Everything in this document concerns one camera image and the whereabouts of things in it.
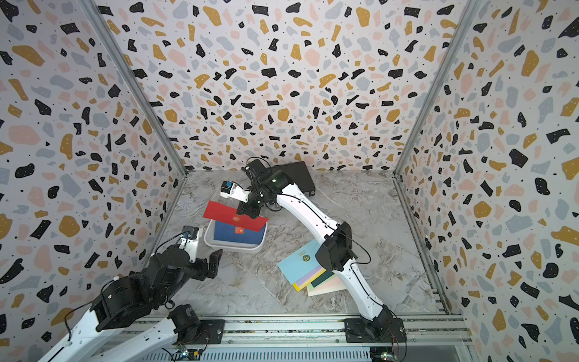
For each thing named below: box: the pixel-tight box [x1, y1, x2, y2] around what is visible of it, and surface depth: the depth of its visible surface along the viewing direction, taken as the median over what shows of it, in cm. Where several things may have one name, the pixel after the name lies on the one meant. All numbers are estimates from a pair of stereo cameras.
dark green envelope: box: [310, 269, 335, 289], surface depth 87 cm
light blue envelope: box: [277, 238, 321, 286], surface depth 92 cm
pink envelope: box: [306, 272, 347, 295], surface depth 86 cm
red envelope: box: [202, 200, 270, 233], surface depth 82 cm
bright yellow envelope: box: [292, 268, 327, 292], surface depth 85 cm
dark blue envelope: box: [213, 220, 267, 246], surface depth 95 cm
